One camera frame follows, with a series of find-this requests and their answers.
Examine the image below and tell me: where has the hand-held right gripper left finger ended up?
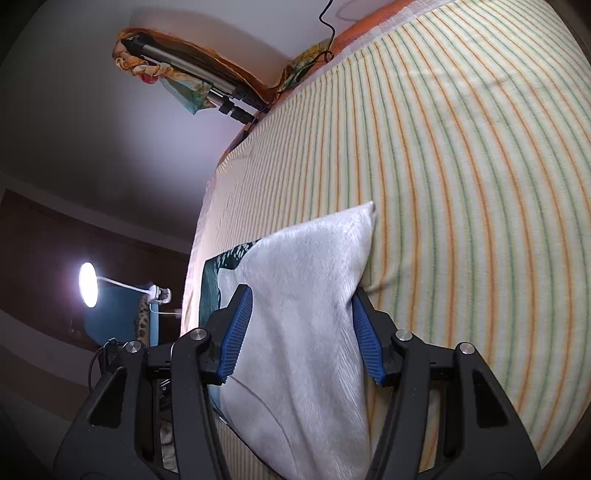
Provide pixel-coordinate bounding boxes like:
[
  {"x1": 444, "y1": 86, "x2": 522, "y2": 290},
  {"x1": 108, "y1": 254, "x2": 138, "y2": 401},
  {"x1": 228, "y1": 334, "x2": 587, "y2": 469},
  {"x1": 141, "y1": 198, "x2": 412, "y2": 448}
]
[{"x1": 53, "y1": 283, "x2": 254, "y2": 480}]

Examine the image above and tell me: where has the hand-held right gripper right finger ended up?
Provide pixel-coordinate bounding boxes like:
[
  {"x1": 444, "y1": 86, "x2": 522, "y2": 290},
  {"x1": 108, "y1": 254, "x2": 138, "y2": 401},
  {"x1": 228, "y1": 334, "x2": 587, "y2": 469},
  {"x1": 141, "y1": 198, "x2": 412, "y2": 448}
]
[{"x1": 351, "y1": 288, "x2": 542, "y2": 480}]

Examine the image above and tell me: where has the white tree print pillowcase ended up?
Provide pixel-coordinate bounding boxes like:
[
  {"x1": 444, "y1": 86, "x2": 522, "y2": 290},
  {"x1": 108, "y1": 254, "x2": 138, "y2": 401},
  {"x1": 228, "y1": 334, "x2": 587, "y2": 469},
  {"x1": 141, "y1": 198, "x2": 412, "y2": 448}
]
[{"x1": 199, "y1": 200, "x2": 378, "y2": 480}]

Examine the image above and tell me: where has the leopard print cushion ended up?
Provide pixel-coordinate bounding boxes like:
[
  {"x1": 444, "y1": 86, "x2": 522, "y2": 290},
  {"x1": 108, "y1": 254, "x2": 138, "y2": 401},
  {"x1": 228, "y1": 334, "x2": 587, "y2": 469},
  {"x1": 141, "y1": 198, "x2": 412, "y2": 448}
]
[{"x1": 135, "y1": 298, "x2": 156, "y2": 346}]

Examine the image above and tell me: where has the blue chair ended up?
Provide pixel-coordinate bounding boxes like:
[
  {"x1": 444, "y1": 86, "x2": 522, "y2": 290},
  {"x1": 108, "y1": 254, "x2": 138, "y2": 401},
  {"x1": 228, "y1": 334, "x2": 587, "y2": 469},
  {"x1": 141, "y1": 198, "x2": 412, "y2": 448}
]
[{"x1": 84, "y1": 281, "x2": 162, "y2": 348}]

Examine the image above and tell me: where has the white desk lamp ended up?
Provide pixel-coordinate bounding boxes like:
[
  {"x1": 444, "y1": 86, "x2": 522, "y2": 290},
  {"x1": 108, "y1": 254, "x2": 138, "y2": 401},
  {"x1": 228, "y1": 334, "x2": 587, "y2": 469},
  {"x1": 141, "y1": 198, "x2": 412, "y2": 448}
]
[{"x1": 78, "y1": 261, "x2": 173, "y2": 309}]

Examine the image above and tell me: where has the striped blanket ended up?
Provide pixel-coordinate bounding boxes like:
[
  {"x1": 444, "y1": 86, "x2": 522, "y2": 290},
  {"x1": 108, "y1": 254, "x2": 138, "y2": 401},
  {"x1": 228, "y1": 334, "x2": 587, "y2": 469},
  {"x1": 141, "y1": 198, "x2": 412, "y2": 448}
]
[{"x1": 178, "y1": 0, "x2": 591, "y2": 472}]

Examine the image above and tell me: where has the brown wooden door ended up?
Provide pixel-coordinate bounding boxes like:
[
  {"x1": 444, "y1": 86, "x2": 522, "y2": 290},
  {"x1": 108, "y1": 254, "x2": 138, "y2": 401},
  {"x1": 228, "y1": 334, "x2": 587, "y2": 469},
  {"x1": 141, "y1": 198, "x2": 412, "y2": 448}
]
[{"x1": 0, "y1": 188, "x2": 191, "y2": 356}]

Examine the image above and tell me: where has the colourful patterned scarf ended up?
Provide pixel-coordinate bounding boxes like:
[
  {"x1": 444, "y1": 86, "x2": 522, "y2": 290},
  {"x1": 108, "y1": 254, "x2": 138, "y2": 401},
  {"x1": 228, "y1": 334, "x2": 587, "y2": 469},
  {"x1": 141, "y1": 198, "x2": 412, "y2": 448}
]
[{"x1": 112, "y1": 27, "x2": 334, "y2": 117}]

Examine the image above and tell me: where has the black tripod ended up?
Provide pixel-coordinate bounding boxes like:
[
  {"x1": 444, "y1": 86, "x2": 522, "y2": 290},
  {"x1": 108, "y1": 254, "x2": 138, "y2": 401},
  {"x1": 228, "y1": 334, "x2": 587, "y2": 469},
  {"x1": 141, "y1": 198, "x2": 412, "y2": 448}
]
[{"x1": 133, "y1": 39, "x2": 271, "y2": 126}]

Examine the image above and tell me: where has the orange bed sheet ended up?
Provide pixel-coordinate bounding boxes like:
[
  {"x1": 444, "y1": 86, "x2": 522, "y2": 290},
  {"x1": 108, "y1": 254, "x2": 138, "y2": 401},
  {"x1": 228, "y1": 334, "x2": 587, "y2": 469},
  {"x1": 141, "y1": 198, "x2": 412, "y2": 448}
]
[{"x1": 221, "y1": 0, "x2": 419, "y2": 160}]

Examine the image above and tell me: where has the black cable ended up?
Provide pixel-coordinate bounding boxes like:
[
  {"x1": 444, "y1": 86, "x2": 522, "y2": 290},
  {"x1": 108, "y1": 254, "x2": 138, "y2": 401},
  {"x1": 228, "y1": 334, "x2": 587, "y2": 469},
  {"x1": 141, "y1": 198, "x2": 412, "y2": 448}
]
[{"x1": 249, "y1": 0, "x2": 337, "y2": 127}]

